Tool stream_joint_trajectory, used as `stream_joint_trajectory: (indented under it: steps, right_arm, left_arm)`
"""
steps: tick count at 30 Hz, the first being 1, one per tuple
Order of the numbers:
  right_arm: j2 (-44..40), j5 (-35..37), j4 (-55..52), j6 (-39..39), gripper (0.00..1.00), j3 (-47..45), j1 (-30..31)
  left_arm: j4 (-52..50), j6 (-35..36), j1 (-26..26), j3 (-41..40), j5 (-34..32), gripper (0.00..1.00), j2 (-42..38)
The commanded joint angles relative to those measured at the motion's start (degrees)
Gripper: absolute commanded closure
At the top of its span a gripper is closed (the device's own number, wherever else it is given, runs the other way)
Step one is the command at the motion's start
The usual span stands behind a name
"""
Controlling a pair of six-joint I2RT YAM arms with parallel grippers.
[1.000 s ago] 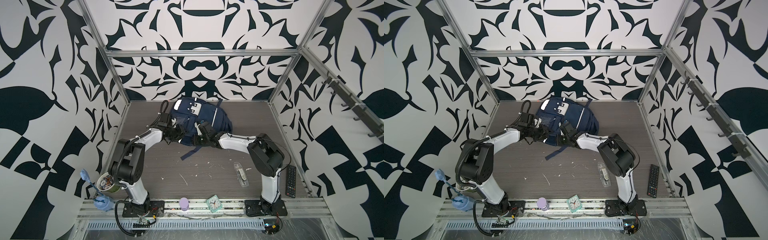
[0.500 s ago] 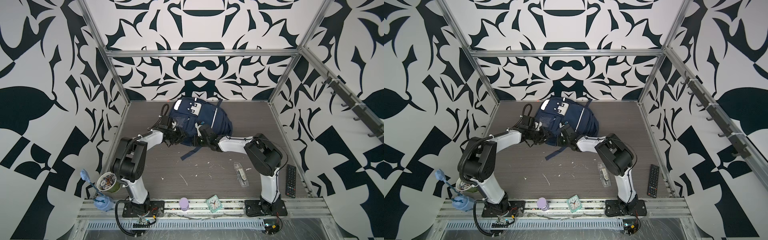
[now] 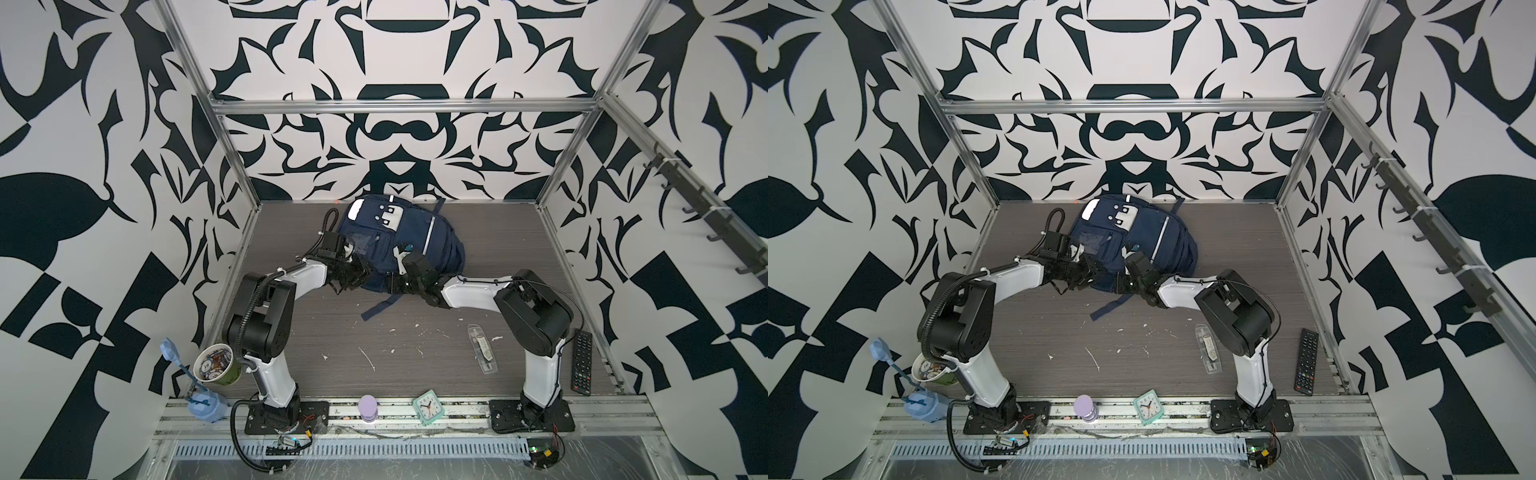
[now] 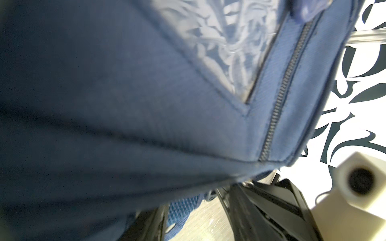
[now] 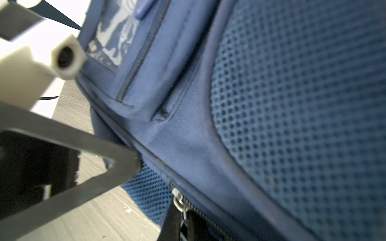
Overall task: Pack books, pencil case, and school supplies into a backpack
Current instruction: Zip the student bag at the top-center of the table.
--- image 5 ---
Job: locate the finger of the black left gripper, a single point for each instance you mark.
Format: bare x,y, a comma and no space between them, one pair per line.
39,165

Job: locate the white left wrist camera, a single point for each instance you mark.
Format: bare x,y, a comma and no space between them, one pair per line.
29,65

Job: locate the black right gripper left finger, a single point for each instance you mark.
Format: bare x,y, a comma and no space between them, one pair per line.
171,229

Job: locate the navy blue school backpack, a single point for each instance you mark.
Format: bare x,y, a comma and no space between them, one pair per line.
265,118

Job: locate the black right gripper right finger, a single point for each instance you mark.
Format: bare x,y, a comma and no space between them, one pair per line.
197,229

